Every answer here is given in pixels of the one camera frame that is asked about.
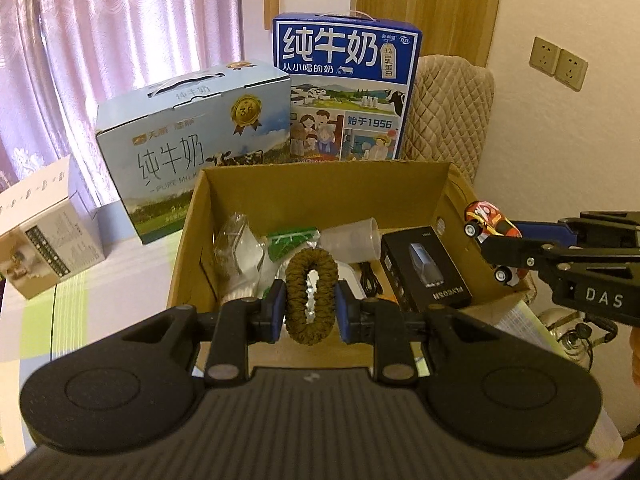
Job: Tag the green packet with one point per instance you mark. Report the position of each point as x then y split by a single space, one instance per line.
290 242

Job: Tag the beige quilted chair cover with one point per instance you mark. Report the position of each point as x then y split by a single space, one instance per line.
450 110

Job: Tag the light blue milk carton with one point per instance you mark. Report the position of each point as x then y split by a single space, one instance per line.
175 150

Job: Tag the plaid tablecloth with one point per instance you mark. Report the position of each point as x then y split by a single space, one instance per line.
100 290

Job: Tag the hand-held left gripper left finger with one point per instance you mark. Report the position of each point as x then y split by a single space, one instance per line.
276 305

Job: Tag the white appliance box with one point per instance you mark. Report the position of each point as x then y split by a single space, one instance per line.
45 230

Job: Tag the bag of cotton swabs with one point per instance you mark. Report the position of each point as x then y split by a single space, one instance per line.
240 292

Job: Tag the dark blue milk carton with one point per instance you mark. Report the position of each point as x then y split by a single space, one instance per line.
345 60

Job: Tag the clear bag with metal clip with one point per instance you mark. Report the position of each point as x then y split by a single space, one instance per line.
237 245

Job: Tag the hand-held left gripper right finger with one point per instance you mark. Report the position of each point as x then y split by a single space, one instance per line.
342 305

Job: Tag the pink curtain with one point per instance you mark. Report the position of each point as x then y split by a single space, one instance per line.
100 20

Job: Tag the black product box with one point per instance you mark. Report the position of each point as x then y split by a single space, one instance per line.
425 270

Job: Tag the white power adapter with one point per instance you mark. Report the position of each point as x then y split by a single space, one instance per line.
351 276

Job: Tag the green white booklet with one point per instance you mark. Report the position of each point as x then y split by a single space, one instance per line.
525 325

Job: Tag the brown cardboard box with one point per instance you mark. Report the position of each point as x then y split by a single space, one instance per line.
325 190

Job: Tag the clear plastic cup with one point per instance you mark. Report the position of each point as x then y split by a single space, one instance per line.
350 240

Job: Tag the beige wall socket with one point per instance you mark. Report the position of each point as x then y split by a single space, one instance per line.
571 70
544 56

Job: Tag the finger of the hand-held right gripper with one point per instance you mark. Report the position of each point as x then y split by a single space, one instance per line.
547 231
515 252

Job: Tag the red white toy car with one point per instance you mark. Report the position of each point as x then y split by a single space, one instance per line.
492 215

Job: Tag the silver foil bag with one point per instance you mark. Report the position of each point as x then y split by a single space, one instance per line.
311 285

